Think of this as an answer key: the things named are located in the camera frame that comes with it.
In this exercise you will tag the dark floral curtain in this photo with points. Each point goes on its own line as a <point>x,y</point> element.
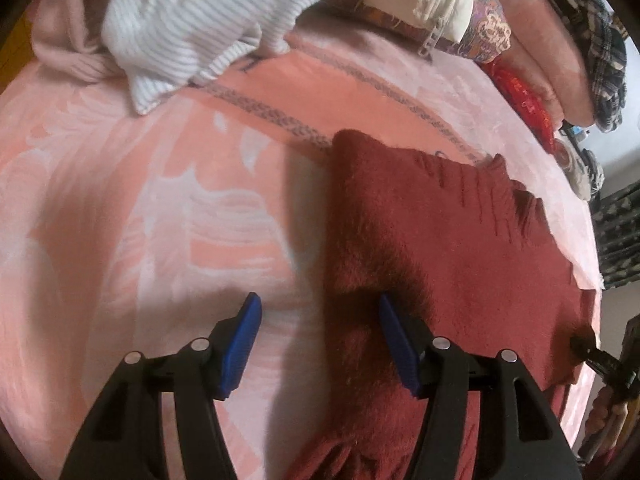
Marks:
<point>617,230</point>

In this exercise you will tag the white striped garment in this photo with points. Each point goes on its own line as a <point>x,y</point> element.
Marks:
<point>200,10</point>

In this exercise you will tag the red patterned pouch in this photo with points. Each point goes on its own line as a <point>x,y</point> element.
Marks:
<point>520,95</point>

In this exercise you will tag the dark red sweater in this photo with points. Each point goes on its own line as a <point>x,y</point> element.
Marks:
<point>425,220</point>

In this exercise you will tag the dark plaid shirt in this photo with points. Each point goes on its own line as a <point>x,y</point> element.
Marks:
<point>595,45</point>

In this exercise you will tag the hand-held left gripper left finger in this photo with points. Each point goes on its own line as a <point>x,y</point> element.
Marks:
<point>242,345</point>

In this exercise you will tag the dusty pink garment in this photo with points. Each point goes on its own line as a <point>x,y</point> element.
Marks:
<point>65,25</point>

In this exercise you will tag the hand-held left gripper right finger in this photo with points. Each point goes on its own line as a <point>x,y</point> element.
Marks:
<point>397,345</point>

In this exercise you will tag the person's right hand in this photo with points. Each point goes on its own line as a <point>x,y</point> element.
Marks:
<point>605,410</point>

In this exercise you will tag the folded pink blanket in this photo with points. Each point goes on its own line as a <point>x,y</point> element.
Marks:
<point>540,25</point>

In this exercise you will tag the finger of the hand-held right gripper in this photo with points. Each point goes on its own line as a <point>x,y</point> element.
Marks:
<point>587,347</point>

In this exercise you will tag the purple patterned pillow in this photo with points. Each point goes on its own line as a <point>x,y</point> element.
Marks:
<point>490,30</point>

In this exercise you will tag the pink leaf-print blanket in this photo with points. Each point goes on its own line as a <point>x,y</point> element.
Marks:
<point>125,210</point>

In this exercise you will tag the yellow wooden wardrobe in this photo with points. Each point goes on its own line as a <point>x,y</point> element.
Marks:
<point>15,45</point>

